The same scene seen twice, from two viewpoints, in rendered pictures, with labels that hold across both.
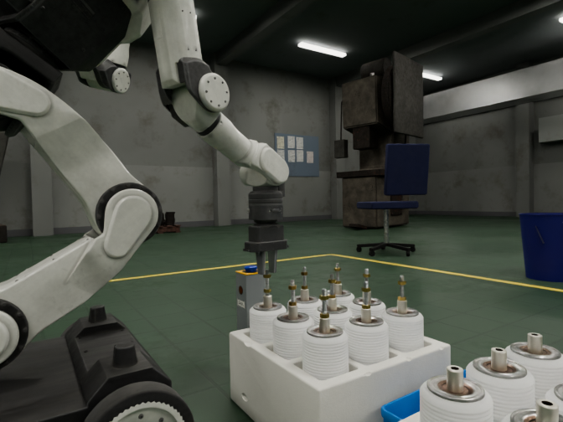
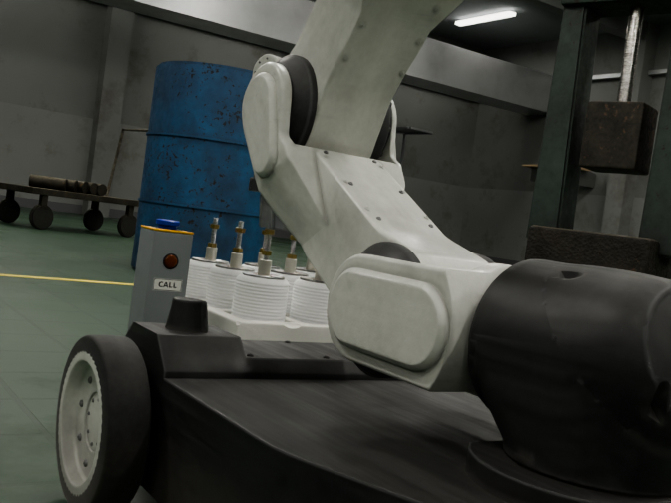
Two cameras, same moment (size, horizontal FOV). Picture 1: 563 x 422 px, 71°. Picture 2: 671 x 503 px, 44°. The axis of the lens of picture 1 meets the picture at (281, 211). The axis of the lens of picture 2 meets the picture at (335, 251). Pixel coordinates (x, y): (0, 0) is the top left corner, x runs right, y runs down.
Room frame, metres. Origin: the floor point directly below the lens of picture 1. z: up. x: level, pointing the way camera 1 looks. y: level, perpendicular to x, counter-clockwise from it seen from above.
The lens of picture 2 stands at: (0.89, 1.50, 0.37)
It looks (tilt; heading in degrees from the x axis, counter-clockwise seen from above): 2 degrees down; 270
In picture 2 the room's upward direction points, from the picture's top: 8 degrees clockwise
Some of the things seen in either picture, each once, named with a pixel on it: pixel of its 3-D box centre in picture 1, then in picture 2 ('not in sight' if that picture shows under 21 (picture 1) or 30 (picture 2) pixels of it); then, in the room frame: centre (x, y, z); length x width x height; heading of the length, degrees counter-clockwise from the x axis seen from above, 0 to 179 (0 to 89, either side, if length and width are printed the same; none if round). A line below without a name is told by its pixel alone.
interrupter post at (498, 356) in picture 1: (498, 359); not in sight; (0.62, -0.34, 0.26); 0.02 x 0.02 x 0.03
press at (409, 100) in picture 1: (374, 141); not in sight; (7.26, -1.75, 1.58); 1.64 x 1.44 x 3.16; 124
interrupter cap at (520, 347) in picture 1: (534, 351); not in sight; (0.68, -0.44, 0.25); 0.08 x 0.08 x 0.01
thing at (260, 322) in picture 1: (268, 341); (256, 327); (1.01, 0.04, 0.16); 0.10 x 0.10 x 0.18
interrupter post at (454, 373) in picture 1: (455, 379); not in sight; (0.55, -0.24, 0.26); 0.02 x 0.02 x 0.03
